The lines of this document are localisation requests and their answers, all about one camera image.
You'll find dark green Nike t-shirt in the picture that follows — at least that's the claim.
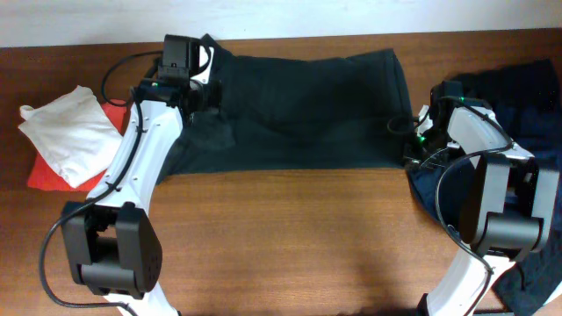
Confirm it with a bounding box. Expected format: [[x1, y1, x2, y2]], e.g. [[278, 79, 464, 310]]
[[160, 47, 412, 177]]

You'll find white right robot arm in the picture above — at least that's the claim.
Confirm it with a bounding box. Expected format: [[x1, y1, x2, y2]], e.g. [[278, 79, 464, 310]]
[[415, 97, 560, 315]]

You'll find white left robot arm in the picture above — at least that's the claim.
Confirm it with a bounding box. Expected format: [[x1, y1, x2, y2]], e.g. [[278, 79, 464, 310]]
[[61, 79, 209, 315]]

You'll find navy blue garment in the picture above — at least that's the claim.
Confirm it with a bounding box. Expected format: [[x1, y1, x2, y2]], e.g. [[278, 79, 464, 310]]
[[407, 104, 561, 226]]

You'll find black garment in pile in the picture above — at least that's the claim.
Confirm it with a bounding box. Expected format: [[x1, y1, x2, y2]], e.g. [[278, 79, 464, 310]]
[[451, 59, 561, 112]]

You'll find white folded shirt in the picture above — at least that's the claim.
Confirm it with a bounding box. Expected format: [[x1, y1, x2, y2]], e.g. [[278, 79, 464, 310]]
[[18, 86, 122, 188]]

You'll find dark grey garment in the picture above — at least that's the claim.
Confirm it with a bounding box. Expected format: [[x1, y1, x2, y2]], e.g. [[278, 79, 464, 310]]
[[493, 231, 561, 316]]

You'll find red folded shirt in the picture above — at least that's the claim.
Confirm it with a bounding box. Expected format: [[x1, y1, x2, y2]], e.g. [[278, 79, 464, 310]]
[[26, 103, 126, 192]]

